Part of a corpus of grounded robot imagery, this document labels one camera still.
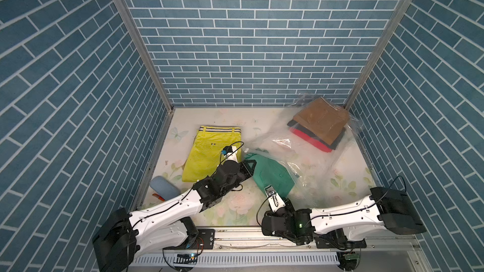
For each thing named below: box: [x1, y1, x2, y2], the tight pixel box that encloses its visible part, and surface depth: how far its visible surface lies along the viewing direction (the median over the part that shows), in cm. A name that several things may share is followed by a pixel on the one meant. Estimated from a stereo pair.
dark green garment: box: [243, 153, 296, 199], surface depth 83 cm
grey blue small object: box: [149, 175, 182, 201], surface depth 87 cm
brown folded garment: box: [292, 96, 350, 145], surface depth 107 cm
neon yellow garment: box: [181, 125, 242, 182], surface depth 98 cm
